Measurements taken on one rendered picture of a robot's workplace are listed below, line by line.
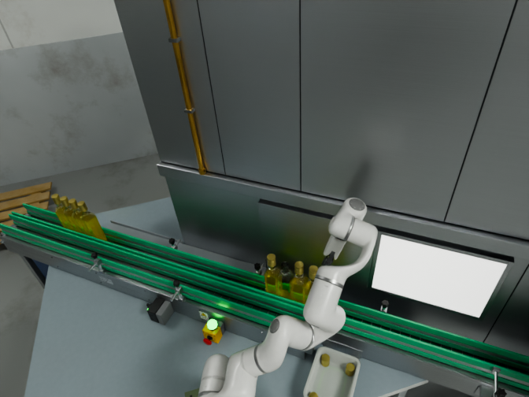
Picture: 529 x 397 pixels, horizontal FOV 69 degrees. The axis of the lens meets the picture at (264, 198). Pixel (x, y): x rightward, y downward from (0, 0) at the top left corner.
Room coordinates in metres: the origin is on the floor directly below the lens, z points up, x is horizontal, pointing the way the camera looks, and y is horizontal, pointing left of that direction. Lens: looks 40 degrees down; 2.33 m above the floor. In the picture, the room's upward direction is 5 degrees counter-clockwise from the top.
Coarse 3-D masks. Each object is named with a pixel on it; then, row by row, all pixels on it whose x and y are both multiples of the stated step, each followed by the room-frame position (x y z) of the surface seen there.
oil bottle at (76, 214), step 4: (72, 200) 1.47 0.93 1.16; (72, 204) 1.46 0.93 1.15; (76, 204) 1.47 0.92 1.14; (72, 208) 1.46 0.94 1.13; (76, 208) 1.46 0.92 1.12; (76, 212) 1.46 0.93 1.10; (80, 212) 1.47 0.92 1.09; (72, 216) 1.46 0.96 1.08; (76, 216) 1.45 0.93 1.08; (80, 216) 1.45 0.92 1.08; (76, 220) 1.45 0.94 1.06; (76, 224) 1.46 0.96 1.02; (80, 224) 1.44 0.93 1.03; (80, 228) 1.45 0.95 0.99; (84, 228) 1.44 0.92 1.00; (80, 232) 1.46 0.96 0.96; (84, 232) 1.44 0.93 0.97
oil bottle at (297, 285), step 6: (294, 276) 0.96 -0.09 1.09; (306, 276) 0.96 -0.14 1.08; (294, 282) 0.94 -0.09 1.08; (300, 282) 0.93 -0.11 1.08; (294, 288) 0.94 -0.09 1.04; (300, 288) 0.93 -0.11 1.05; (294, 294) 0.94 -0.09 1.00; (300, 294) 0.93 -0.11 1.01; (294, 300) 0.94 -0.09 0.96; (300, 300) 0.93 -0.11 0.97
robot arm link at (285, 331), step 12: (276, 324) 0.60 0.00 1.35; (288, 324) 0.59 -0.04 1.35; (300, 324) 0.61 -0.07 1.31; (276, 336) 0.57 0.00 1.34; (288, 336) 0.56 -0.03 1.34; (300, 336) 0.58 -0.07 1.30; (312, 336) 0.60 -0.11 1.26; (264, 348) 0.56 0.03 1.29; (276, 348) 0.54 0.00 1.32; (300, 348) 0.58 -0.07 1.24; (264, 360) 0.54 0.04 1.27; (276, 360) 0.52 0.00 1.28; (264, 372) 0.53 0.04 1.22
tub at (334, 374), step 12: (324, 348) 0.78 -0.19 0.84; (336, 360) 0.75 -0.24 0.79; (348, 360) 0.73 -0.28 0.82; (312, 372) 0.69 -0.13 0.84; (324, 372) 0.72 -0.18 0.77; (336, 372) 0.71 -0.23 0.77; (312, 384) 0.67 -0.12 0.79; (324, 384) 0.67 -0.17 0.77; (336, 384) 0.67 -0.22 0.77; (348, 384) 0.66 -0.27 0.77; (324, 396) 0.62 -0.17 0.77; (336, 396) 0.62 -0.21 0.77; (348, 396) 0.61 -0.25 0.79
